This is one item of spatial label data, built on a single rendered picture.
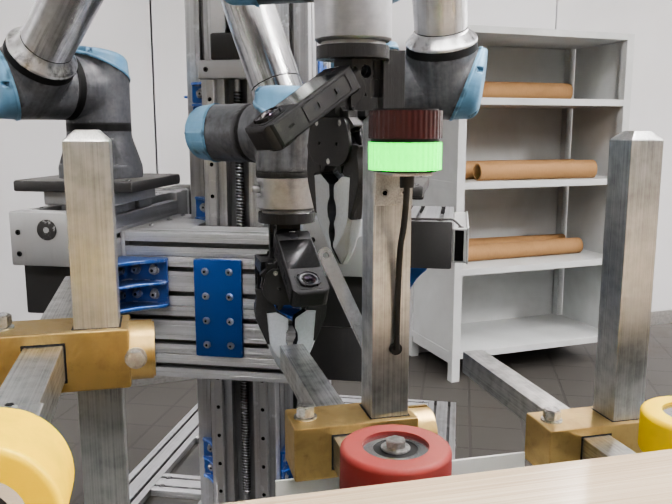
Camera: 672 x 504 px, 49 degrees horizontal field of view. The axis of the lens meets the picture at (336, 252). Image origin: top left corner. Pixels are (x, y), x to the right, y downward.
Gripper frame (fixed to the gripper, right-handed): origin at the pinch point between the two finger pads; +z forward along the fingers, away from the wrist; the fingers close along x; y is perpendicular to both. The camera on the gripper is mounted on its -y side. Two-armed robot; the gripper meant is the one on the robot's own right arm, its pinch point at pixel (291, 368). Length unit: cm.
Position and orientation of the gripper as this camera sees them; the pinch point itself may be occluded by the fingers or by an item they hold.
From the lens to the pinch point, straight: 94.8
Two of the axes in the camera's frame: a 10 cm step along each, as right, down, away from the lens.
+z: 0.0, 9.9, 1.7
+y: -2.4, -1.6, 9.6
